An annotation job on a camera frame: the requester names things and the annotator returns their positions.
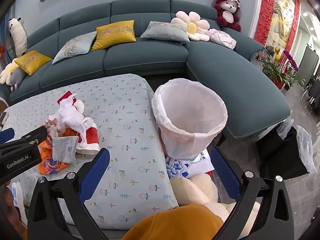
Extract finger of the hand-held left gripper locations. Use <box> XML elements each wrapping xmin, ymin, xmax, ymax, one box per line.
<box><xmin>0</xmin><ymin>127</ymin><xmax>15</xmax><ymax>141</ymax></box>
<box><xmin>0</xmin><ymin>126</ymin><xmax>48</xmax><ymax>148</ymax></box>

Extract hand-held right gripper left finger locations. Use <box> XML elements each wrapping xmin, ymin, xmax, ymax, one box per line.
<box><xmin>27</xmin><ymin>148</ymin><xmax>110</xmax><ymax>240</ymax></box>

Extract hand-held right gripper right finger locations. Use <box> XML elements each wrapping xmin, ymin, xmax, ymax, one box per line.
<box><xmin>210</xmin><ymin>146</ymin><xmax>296</xmax><ymax>240</ymax></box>

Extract brown patterned snack wrapper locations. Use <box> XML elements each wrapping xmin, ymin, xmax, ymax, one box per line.
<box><xmin>44</xmin><ymin>119</ymin><xmax>60</xmax><ymax>138</ymax></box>

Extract orange wrapper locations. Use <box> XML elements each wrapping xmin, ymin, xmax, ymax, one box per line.
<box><xmin>37</xmin><ymin>140</ymin><xmax>69</xmax><ymax>175</ymax></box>

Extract grey packet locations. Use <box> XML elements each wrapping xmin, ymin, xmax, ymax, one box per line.
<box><xmin>52</xmin><ymin>135</ymin><xmax>79</xmax><ymax>164</ymax></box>

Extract red paper cup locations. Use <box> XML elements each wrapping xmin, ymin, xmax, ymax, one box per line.
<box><xmin>75</xmin><ymin>124</ymin><xmax>100</xmax><ymax>155</ymax></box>

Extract pile of trash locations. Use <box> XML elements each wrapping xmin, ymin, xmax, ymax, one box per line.
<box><xmin>49</xmin><ymin>99</ymin><xmax>94</xmax><ymax>137</ymax></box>

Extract red packet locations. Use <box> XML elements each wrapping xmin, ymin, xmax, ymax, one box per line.
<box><xmin>57</xmin><ymin>91</ymin><xmax>78</xmax><ymax>105</ymax></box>

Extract bin with white liner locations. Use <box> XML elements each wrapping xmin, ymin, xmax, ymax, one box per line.
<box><xmin>151</xmin><ymin>78</ymin><xmax>228</xmax><ymax>160</ymax></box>

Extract white and blue packet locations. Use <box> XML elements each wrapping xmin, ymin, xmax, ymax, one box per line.
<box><xmin>10</xmin><ymin>182</ymin><xmax>28</xmax><ymax>227</ymax></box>

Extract cream and orange clothing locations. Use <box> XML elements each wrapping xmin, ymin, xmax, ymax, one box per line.
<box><xmin>170</xmin><ymin>174</ymin><xmax>260</xmax><ymax>230</ymax></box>

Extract blue floral printed box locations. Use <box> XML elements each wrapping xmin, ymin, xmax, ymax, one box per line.
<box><xmin>165</xmin><ymin>150</ymin><xmax>215</xmax><ymax>179</ymax></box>

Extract grey plush toy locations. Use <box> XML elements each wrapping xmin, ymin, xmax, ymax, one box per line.
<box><xmin>9</xmin><ymin>68</ymin><xmax>24</xmax><ymax>90</ymax></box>

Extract small cream flower pillow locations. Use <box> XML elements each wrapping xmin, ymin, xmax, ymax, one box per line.
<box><xmin>0</xmin><ymin>61</ymin><xmax>19</xmax><ymax>85</ymax></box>

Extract floral light blue tablecloth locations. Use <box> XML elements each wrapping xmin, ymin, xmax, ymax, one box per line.
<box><xmin>0</xmin><ymin>74</ymin><xmax>179</xmax><ymax>230</ymax></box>

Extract mustard yellow sweater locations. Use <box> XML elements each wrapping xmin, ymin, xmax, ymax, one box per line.
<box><xmin>121</xmin><ymin>203</ymin><xmax>224</xmax><ymax>240</ymax></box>

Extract small yellow embroidered cushion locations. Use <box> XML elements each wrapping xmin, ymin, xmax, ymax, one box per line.
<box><xmin>14</xmin><ymin>50</ymin><xmax>52</xmax><ymax>76</ymax></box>

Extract small clear plastic bag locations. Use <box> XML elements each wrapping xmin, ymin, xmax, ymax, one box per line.
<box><xmin>276</xmin><ymin>117</ymin><xmax>294</xmax><ymax>140</ymax></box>

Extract large clear plastic bag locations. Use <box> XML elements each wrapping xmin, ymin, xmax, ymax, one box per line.
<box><xmin>296</xmin><ymin>125</ymin><xmax>318</xmax><ymax>174</ymax></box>

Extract grey-blue embroidered cushion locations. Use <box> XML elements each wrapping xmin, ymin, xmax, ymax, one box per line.
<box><xmin>52</xmin><ymin>31</ymin><xmax>97</xmax><ymax>65</ymax></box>
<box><xmin>140</xmin><ymin>21</ymin><xmax>190</xmax><ymax>43</ymax></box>

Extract long white plush toy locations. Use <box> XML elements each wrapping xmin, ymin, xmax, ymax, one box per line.
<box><xmin>8</xmin><ymin>17</ymin><xmax>28</xmax><ymax>53</ymax></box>

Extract green potted plant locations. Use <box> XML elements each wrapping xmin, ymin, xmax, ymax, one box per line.
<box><xmin>261</xmin><ymin>46</ymin><xmax>300</xmax><ymax>90</ymax></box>

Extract dark dining chairs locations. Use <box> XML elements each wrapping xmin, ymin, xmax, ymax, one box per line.
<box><xmin>304</xmin><ymin>75</ymin><xmax>320</xmax><ymax>110</ymax></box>

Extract large yellow embroidered cushion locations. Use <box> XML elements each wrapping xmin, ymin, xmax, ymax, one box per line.
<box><xmin>91</xmin><ymin>20</ymin><xmax>137</xmax><ymax>51</ymax></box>

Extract teal corner sofa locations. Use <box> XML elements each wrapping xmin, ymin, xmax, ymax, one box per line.
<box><xmin>0</xmin><ymin>0</ymin><xmax>291</xmax><ymax>139</ymax></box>

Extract purple orchid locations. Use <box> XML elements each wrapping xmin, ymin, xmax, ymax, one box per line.
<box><xmin>282</xmin><ymin>50</ymin><xmax>300</xmax><ymax>73</ymax></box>

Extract cream flower-shaped pillow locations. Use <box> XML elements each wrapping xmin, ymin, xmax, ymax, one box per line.
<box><xmin>171</xmin><ymin>11</ymin><xmax>211</xmax><ymax>42</ymax></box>

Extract red teddy bear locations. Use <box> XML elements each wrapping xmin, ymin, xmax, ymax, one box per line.
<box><xmin>214</xmin><ymin>0</ymin><xmax>242</xmax><ymax>32</ymax></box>

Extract red patterned wall panel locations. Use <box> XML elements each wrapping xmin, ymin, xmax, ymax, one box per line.
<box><xmin>255</xmin><ymin>0</ymin><xmax>277</xmax><ymax>46</ymax></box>
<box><xmin>285</xmin><ymin>0</ymin><xmax>302</xmax><ymax>53</ymax></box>

